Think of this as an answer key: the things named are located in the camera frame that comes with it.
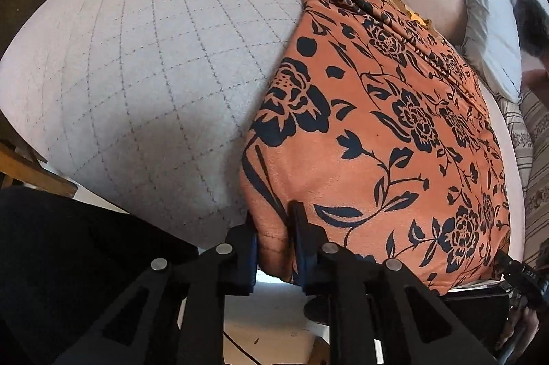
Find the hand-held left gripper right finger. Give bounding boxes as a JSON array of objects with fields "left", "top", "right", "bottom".
[{"left": 289, "top": 201, "right": 500, "bottom": 365}]

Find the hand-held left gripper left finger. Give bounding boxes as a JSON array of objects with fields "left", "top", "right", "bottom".
[{"left": 56, "top": 215, "right": 259, "bottom": 365}]

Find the orange floral pillow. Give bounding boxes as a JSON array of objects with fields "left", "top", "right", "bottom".
[{"left": 238, "top": 0, "right": 515, "bottom": 297}]

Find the person's right hand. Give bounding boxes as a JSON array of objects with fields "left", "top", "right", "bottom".
[{"left": 508, "top": 303, "right": 542, "bottom": 351}]

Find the striped beige cloth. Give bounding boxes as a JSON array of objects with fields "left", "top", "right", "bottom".
[{"left": 497, "top": 90, "right": 549, "bottom": 277}]

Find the bed with grey quilted cover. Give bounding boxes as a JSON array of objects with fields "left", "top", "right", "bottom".
[{"left": 0, "top": 0, "right": 529, "bottom": 289}]

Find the white pillow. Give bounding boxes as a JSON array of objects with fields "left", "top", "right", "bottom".
[{"left": 472, "top": 0, "right": 527, "bottom": 104}]

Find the wooden furniture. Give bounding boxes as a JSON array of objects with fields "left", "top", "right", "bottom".
[{"left": 0, "top": 112, "right": 79, "bottom": 199}]

